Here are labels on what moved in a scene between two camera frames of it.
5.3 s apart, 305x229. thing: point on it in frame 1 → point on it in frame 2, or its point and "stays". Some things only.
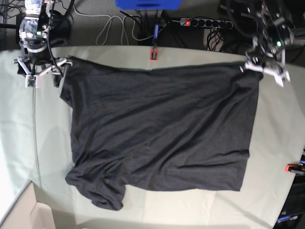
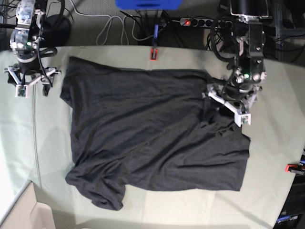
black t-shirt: (182, 129) stays
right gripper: (263, 59) → (237, 90)
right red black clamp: (295, 168) stays
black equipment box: (292, 216) stays
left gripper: (38, 62) → (28, 70)
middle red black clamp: (152, 54) stays
